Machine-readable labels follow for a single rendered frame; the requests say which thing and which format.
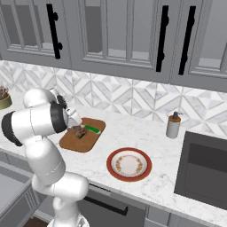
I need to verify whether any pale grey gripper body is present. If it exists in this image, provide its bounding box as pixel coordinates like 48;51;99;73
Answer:
67;113;84;129

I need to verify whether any brown piece of meat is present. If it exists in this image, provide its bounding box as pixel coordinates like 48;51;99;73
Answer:
73;125;89;139

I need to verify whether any brown wooden cutting board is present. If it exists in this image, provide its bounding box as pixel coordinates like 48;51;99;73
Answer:
59;117;106;153

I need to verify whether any red rimmed white plate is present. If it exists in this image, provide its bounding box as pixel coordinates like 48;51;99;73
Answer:
106;146;153;183

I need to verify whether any open grey drawer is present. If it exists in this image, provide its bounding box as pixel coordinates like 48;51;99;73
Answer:
0;160;41;227

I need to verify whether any grey drawer front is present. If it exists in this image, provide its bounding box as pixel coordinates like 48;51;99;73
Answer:
77;182;149;227

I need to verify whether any olive pot with brown contents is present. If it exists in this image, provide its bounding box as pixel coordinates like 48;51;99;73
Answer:
0;85;13;111

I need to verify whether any grey glass cupboard door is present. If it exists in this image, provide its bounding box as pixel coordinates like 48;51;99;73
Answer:
168;0;227;94
0;0;73;71
63;0;176;86

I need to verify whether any grey soap dispenser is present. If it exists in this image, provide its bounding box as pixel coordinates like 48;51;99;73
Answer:
165;111;182;139

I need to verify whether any dark grey sink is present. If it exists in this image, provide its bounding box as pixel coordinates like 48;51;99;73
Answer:
173;129;227;211

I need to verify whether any green handled knife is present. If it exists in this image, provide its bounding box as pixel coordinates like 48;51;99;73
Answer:
83;124;102;135

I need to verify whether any black cupboard handle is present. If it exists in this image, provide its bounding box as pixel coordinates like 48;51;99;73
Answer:
177;5;197;76
155;4;170;74
45;3;64;60

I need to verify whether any black drawer handle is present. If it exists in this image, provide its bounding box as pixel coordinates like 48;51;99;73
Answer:
83;195;129;217

